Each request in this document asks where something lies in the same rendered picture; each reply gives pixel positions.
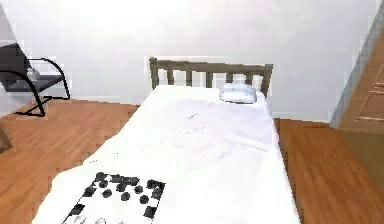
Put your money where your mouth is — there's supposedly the black and white checkers board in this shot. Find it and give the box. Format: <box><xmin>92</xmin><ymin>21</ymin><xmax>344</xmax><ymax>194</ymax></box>
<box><xmin>61</xmin><ymin>171</ymin><xmax>167</xmax><ymax>224</ymax></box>

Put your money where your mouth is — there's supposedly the small grey object on chair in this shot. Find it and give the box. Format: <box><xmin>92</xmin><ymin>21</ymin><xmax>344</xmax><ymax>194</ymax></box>
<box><xmin>26</xmin><ymin>67</ymin><xmax>42</xmax><ymax>82</ymax></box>

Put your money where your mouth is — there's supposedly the white bed with wooden headboard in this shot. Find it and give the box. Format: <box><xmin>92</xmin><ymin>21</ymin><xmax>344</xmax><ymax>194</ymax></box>
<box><xmin>31</xmin><ymin>56</ymin><xmax>303</xmax><ymax>224</ymax></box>

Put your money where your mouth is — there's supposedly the black cantilever chair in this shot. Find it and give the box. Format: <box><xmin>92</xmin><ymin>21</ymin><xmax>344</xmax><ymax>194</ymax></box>
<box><xmin>0</xmin><ymin>42</ymin><xmax>72</xmax><ymax>118</ymax></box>

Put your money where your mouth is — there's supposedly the white pillow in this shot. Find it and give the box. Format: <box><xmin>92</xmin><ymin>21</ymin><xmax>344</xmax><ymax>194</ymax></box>
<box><xmin>218</xmin><ymin>82</ymin><xmax>258</xmax><ymax>105</ymax></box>

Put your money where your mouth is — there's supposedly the brown wooden room door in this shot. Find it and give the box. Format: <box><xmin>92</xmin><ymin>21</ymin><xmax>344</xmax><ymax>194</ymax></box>
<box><xmin>336</xmin><ymin>29</ymin><xmax>384</xmax><ymax>135</ymax></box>

